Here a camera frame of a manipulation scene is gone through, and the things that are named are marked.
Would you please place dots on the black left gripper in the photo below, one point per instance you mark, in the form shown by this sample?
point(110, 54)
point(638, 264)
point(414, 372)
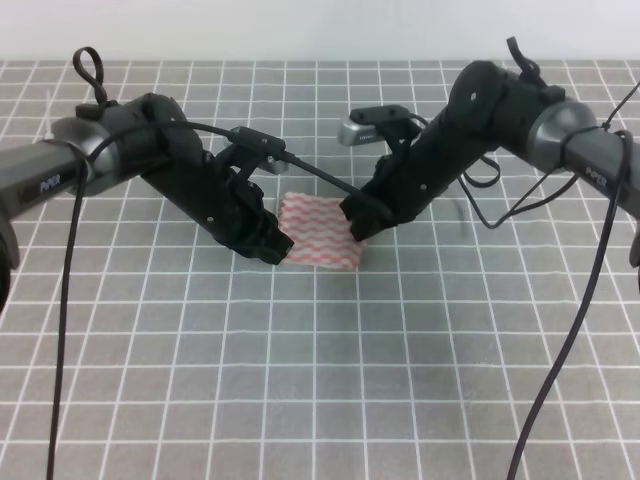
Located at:
point(231, 211)

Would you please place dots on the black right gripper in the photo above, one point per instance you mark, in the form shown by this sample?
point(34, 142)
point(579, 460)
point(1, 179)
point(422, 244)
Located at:
point(403, 184)

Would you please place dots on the pink wavy striped towel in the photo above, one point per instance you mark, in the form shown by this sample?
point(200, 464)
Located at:
point(320, 232)

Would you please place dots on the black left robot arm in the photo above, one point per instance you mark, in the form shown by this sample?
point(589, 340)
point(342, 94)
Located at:
point(93, 151)

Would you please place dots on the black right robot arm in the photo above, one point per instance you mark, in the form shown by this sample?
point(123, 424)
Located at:
point(489, 107)

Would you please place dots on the grey checked tablecloth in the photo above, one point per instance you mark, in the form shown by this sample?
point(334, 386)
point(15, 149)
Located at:
point(185, 361)

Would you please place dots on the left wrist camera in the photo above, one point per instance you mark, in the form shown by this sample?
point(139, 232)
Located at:
point(248, 149)

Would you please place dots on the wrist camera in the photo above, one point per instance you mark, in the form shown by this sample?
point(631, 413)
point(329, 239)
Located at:
point(248, 149)
point(392, 124)

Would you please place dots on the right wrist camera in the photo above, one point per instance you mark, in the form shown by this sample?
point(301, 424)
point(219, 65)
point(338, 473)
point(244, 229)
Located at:
point(392, 124)

